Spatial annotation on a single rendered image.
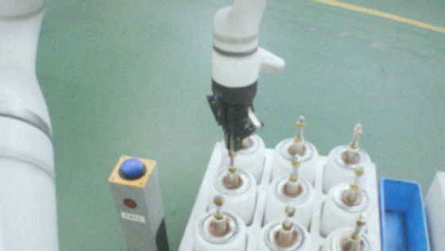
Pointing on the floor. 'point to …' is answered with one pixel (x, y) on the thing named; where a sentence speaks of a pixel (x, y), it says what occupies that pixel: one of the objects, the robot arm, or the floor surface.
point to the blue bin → (401, 216)
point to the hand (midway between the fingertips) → (233, 141)
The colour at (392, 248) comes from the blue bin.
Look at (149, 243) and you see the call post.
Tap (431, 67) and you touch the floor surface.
